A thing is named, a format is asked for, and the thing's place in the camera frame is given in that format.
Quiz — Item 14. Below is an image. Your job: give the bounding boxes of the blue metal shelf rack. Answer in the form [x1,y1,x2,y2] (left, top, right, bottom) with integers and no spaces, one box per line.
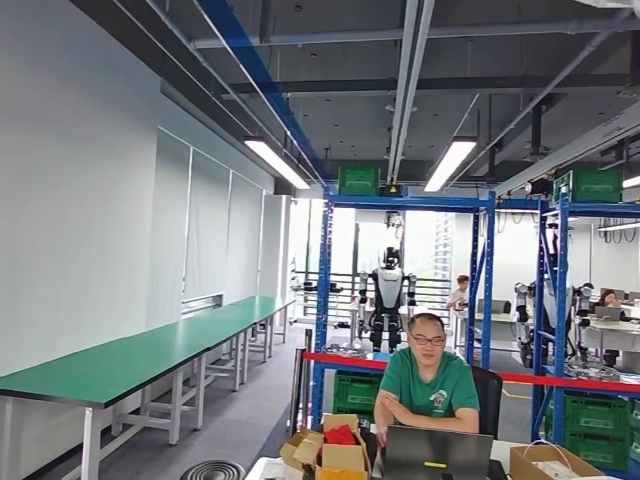
[530,192,640,478]
[309,187,497,429]

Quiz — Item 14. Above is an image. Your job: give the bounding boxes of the green topped workbench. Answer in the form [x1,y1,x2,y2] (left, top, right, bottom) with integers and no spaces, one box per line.
[199,295,297,392]
[0,311,221,480]

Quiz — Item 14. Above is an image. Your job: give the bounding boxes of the round metal part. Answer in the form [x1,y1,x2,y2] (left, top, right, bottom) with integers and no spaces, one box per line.
[322,342,370,360]
[564,359,622,382]

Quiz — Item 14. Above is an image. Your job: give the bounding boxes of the pale workbench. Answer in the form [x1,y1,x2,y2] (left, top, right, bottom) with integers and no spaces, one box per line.
[243,440,640,480]

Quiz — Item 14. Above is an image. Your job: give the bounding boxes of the pale roller blind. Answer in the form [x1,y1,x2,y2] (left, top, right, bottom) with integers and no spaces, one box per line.
[225,170,264,305]
[146,127,192,331]
[183,148,232,301]

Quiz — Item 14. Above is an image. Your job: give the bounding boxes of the white black humanoid robot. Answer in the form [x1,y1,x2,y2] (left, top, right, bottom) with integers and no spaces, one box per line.
[513,251,595,369]
[356,246,418,354]

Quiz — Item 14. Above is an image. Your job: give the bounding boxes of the grey window railing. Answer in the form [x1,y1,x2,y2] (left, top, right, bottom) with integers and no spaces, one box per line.
[291,270,454,328]

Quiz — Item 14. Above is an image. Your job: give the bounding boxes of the blue ceiling beam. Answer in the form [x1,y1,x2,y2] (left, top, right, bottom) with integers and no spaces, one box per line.
[192,0,331,187]

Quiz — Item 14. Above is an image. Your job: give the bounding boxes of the open orange cardboard box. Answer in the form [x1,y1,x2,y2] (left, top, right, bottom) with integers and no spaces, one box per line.
[278,413,373,480]

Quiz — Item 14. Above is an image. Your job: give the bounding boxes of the grey laptop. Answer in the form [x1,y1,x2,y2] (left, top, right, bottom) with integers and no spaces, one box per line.
[382,424,495,480]

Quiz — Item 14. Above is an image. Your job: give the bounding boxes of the black ribbed round stool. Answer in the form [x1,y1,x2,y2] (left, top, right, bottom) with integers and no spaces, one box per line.
[179,459,247,480]

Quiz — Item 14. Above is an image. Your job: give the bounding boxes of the black office chair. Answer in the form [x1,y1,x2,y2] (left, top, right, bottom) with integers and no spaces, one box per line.
[471,365,504,441]

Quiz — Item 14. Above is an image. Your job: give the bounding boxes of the shallow cardboard box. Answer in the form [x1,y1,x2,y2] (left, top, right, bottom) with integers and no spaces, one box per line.
[509,443,606,480]

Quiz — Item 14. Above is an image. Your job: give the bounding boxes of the long red barrier belt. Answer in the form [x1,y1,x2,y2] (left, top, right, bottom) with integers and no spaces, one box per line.
[302,351,640,395]

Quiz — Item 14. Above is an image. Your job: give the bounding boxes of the white desk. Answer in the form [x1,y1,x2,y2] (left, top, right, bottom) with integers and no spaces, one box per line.
[585,316,640,366]

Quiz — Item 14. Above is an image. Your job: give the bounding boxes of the white wall column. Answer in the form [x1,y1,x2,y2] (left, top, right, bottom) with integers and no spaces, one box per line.
[258,193,293,299]

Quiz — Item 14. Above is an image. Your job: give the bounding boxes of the black belt post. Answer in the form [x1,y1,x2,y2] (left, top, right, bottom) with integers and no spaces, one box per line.
[288,329,314,437]

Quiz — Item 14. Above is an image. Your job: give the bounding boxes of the grey sill rail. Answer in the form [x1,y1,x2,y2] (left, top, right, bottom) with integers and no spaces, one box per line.
[180,292,224,317]

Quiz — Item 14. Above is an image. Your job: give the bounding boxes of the double grey ceiling rail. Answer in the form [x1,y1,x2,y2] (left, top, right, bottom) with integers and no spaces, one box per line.
[386,0,436,187]

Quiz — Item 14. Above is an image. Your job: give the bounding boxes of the wide grey ceiling rail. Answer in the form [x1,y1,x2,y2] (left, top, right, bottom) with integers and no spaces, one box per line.
[492,99,640,198]

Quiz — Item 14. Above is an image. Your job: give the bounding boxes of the black hanging cable loops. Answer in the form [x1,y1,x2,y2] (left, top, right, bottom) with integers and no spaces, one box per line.
[597,218,640,245]

